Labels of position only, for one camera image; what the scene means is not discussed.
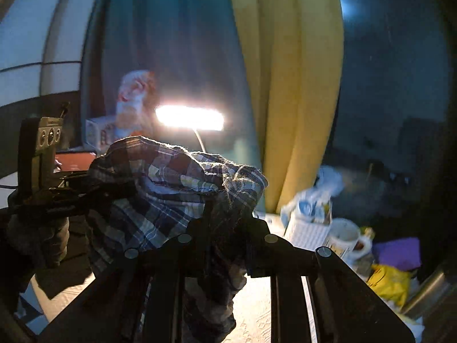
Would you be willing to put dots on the blue printed carton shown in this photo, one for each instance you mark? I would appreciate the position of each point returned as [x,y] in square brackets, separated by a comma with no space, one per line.
[100,133]

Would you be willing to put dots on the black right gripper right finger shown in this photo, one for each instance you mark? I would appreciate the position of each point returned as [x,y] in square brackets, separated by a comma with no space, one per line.
[315,296]

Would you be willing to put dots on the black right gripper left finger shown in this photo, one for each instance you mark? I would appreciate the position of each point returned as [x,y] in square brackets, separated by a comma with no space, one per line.
[136,300]

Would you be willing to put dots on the stainless steel thermos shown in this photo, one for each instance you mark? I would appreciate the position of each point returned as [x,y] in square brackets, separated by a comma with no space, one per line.
[429,294]

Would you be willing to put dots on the white perforated plastic basket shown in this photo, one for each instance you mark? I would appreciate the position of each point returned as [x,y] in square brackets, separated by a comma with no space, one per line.
[306,223]

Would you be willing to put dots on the purple cloth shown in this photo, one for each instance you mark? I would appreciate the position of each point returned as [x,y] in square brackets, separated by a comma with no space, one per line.
[402,254]

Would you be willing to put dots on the white bear cartoon mug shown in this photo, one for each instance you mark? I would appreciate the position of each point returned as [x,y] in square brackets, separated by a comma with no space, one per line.
[344,238]

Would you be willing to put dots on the yellow curtain left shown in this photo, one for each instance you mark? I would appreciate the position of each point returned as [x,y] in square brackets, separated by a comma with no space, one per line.
[293,52]

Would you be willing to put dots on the snack bag red white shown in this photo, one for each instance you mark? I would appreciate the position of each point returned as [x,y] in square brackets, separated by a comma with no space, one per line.
[136,103]

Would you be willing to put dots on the white desk lamp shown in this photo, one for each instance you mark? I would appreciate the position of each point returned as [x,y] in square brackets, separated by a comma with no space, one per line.
[195,119]

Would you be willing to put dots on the plaid checkered pants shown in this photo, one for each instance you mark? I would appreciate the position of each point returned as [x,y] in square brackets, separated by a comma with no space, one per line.
[152,192]

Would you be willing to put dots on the yellow plastic bag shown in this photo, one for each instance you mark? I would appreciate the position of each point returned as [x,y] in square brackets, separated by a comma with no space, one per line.
[390,284]

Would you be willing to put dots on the red screen tablet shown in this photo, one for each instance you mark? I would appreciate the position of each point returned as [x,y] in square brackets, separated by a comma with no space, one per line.
[73,161]

